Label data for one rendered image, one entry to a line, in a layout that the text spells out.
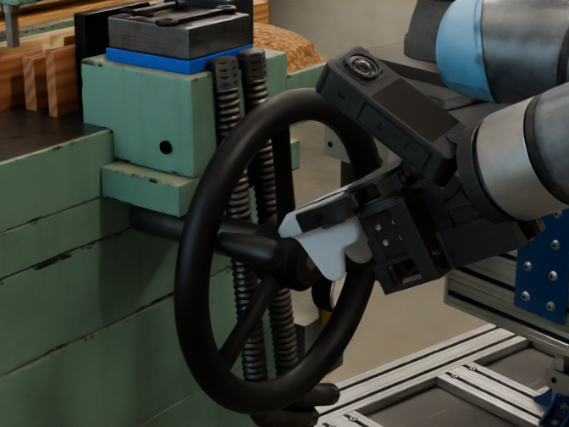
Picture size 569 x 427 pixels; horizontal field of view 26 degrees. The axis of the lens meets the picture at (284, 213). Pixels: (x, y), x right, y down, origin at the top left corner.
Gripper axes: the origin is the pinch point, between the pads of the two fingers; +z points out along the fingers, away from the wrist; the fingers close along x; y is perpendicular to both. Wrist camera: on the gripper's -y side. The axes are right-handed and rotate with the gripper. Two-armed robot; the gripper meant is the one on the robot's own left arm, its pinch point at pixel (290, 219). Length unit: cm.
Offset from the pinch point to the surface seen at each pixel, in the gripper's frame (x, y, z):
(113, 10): 12.1, -23.3, 20.7
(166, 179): 3.6, -6.8, 14.9
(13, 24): 8.4, -26.9, 30.8
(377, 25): 330, -24, 229
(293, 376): 6.6, 14.1, 14.5
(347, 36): 329, -26, 244
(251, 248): -3.3, 0.7, 1.8
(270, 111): 5.2, -8.2, 1.7
